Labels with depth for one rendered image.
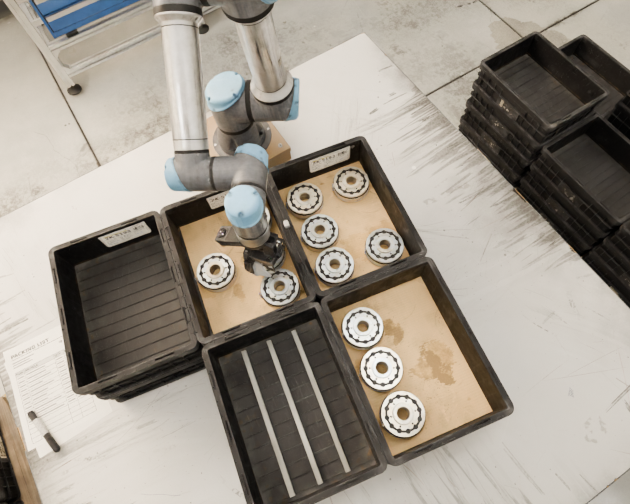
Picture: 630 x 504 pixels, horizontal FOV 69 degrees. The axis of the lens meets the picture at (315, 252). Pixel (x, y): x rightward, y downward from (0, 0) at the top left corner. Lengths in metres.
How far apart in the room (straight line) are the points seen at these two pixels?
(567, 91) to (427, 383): 1.44
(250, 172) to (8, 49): 2.75
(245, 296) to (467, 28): 2.31
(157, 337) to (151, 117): 1.73
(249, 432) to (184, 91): 0.78
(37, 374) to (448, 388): 1.12
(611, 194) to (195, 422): 1.72
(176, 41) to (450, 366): 0.95
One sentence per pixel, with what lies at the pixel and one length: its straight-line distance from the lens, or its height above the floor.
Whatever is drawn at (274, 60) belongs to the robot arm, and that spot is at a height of 1.16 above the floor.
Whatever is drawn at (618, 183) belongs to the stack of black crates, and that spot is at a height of 0.38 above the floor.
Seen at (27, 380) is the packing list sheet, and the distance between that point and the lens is 1.56.
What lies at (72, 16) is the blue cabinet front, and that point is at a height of 0.39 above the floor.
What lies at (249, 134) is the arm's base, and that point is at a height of 0.87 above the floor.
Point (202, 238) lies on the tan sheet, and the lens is 1.34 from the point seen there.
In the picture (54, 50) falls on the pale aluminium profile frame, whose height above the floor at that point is 0.28.
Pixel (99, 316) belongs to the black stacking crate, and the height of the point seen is 0.83.
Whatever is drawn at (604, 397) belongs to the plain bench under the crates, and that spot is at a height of 0.70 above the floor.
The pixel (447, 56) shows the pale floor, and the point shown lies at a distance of 2.94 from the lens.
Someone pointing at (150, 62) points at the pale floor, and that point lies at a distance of 3.08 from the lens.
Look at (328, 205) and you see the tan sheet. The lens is 1.33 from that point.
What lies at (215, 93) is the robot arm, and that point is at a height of 1.02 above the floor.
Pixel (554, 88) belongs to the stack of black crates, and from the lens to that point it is 2.21.
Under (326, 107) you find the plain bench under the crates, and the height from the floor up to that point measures 0.70.
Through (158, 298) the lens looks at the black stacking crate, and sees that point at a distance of 1.31.
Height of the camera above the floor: 1.99
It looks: 66 degrees down
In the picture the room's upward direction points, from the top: 7 degrees counter-clockwise
